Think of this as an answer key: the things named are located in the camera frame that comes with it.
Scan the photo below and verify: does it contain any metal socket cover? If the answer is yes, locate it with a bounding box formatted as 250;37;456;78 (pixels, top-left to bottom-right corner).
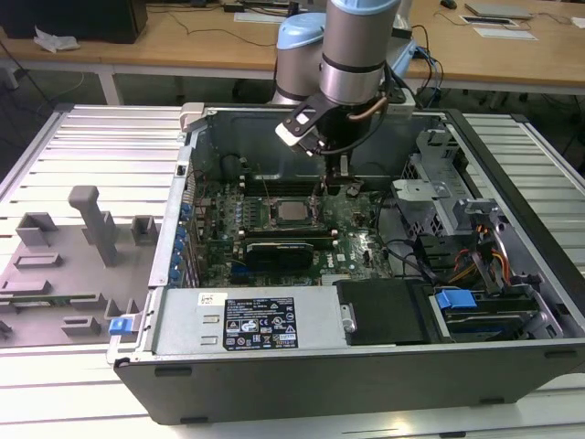
308;181;326;219

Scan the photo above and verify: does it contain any silver square CPU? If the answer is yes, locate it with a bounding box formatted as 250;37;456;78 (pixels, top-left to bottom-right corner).
278;200;308;221

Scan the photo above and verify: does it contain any CPU socket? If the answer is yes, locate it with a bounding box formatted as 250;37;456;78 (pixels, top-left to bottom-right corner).
269;197;321;229

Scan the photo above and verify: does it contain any black round component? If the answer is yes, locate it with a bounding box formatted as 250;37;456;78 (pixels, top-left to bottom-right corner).
220;154;250;178

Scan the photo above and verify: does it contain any green motherboard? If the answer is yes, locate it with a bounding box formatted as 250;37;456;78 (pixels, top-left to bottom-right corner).
196;180;399;289

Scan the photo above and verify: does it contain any RAM stick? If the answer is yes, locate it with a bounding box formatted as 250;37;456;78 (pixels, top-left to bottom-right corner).
244;230;337;252
0;295;73;308

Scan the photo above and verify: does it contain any metal drive cage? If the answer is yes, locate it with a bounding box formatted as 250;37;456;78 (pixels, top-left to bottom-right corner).
391;129;504;239

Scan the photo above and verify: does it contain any black NVIDIA graphics card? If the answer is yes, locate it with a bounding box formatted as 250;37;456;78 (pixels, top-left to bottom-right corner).
244;240;316;270

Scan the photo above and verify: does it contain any wooden desk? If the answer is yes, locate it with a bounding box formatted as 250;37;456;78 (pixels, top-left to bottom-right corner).
0;0;585;98

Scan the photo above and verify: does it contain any flat black white device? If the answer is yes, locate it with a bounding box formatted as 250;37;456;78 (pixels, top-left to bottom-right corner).
460;14;514;27

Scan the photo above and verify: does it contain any black plastic shroud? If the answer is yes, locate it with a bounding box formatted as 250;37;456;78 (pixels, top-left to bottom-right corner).
335;278;435;348

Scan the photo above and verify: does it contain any grey laptop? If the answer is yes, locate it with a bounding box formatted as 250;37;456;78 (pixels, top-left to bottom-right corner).
464;2;535;20

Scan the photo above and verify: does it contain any blue disk carrier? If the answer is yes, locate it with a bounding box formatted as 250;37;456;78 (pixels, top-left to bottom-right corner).
435;287;480;317

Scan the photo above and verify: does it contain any silver power supply unit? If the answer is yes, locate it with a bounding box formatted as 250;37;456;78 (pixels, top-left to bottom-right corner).
153;286;344;356

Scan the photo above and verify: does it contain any black hard disk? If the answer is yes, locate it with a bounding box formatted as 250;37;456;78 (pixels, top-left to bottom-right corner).
441;296;541;343

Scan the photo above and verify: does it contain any black open PC case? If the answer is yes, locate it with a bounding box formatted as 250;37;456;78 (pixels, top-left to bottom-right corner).
105;102;585;424

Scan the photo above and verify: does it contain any black box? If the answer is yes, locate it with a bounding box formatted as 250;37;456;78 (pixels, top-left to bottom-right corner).
2;0;148;45

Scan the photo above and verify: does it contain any crumpled white paper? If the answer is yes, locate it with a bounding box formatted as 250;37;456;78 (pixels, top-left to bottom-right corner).
34;25;82;55

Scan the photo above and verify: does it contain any grey parts rack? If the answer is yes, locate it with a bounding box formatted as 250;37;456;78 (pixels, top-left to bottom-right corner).
0;185;159;351

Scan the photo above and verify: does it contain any black camera cable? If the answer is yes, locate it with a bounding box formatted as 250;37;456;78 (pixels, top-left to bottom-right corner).
314;98;383;156

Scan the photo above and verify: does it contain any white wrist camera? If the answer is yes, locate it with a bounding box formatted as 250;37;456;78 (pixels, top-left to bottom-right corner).
275;98;321;156

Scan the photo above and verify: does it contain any blue cable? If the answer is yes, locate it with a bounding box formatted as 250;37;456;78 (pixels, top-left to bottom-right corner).
410;43;445;109

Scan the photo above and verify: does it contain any orange power wire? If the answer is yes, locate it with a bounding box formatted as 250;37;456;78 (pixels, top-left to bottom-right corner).
450;223;512;285

